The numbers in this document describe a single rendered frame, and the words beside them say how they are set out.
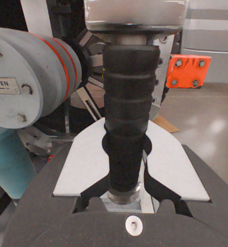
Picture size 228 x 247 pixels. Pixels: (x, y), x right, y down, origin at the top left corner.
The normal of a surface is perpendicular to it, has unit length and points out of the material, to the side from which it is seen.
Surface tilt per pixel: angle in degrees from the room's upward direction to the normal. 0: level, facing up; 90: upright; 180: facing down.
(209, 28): 90
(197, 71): 90
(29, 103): 90
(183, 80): 90
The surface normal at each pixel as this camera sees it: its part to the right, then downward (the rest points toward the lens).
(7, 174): 0.50, 0.44
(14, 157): 0.93, 0.16
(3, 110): -0.04, 0.51
